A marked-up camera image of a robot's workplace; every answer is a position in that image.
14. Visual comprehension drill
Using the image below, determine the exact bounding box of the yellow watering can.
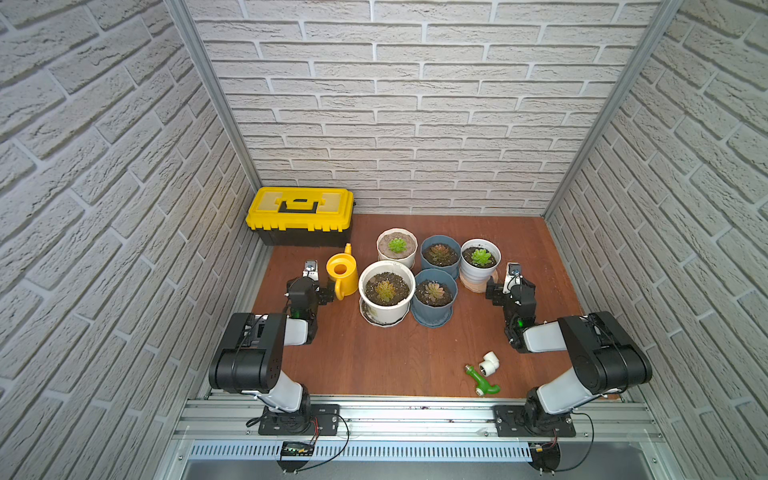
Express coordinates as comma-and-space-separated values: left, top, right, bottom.
326, 243, 359, 301

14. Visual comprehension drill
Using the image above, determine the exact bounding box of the large white pot succulent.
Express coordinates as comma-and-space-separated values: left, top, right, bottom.
358, 260, 416, 328

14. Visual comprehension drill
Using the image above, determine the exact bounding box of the white pipe elbow fitting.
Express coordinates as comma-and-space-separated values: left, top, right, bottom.
479, 352, 500, 377

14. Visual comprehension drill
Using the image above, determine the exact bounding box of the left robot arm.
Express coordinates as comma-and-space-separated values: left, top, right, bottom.
208, 276, 335, 418

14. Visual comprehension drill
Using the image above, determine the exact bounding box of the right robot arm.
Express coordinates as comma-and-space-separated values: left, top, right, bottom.
485, 279, 653, 432

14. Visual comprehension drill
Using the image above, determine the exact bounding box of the white pot green succulent right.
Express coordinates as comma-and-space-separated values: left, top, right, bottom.
460, 239, 502, 284

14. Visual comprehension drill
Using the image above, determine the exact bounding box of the white pot green succulent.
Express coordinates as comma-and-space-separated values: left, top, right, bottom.
376, 228, 418, 269
460, 239, 502, 284

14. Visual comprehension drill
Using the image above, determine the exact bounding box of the blue pot succulent front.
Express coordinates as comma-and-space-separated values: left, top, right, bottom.
411, 269, 458, 329

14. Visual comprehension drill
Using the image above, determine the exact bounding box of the blue pot succulent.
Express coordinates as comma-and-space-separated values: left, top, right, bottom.
420, 235, 460, 280
411, 269, 458, 329

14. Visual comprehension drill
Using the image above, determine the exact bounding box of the blue pot succulent back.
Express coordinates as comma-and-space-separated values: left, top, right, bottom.
420, 235, 460, 280

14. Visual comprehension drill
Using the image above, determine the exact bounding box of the white pot green succulent back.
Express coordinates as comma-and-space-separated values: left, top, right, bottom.
376, 228, 418, 269

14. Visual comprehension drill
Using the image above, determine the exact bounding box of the yellow black toolbox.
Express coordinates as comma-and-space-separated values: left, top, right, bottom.
246, 187, 355, 248

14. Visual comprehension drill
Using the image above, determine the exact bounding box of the green pipe fitting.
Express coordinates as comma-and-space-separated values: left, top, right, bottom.
465, 365, 501, 397

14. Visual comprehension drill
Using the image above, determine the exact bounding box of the left controller board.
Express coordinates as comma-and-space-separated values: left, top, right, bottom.
277, 441, 315, 473

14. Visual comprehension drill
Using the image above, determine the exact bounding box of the controller board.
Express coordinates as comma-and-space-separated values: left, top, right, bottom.
277, 441, 315, 473
529, 442, 561, 474

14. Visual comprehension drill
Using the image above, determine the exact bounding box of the right controller board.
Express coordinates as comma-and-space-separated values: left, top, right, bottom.
529, 442, 561, 474

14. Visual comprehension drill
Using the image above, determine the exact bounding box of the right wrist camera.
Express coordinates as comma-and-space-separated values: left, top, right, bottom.
503, 262, 523, 294

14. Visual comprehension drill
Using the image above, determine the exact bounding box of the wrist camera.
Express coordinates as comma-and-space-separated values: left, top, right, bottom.
302, 260, 319, 282
503, 262, 523, 294

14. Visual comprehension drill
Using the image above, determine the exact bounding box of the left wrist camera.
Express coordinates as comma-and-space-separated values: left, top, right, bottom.
302, 260, 319, 282

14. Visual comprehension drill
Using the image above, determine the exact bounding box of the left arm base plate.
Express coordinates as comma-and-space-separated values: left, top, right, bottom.
258, 403, 340, 436

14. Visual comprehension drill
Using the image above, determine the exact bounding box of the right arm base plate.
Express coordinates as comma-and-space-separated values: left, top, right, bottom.
492, 405, 576, 438

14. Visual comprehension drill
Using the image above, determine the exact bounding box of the aluminium rail frame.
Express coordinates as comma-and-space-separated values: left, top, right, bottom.
168, 393, 664, 465

